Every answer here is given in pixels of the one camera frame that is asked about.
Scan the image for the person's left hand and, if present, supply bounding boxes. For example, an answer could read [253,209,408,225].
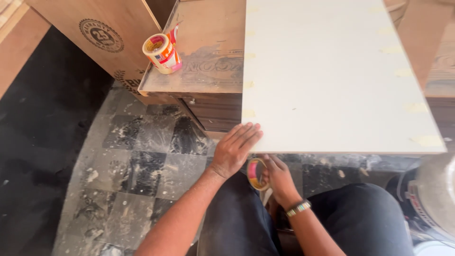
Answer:
[210,122,264,179]

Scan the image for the person's right hand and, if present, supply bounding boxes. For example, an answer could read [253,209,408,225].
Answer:
[262,154,303,211]

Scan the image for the yellow masking tape roll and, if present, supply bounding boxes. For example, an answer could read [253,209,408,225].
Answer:
[247,157,271,191]

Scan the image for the white laminate board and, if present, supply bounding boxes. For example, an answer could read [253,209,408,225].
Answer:
[241,0,448,155]

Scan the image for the person's black trousers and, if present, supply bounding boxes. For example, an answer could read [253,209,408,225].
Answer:
[197,171,414,256]

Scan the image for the brown wooden cabinet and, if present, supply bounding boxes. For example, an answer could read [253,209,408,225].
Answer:
[137,0,455,153]

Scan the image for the packaged tape rolls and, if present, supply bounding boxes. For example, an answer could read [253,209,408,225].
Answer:
[142,24,183,75]

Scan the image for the clear plastic jar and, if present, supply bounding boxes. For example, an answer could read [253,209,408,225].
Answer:
[405,153,455,242]

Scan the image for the white bucket lid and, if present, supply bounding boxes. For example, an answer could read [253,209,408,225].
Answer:
[414,240,455,256]

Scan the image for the plain brown plywood sheet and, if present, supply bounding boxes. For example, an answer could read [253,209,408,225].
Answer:
[384,0,455,89]

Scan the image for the stamped plywood sheet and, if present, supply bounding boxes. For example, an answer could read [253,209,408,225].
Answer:
[25,0,162,105]

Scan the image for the black floor mat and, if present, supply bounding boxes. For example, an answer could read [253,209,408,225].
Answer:
[0,25,114,256]

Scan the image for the light brown wooden board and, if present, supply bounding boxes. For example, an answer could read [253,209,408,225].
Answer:
[0,0,51,100]

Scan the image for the beaded wrist bracelet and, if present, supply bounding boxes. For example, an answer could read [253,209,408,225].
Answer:
[285,200,312,218]

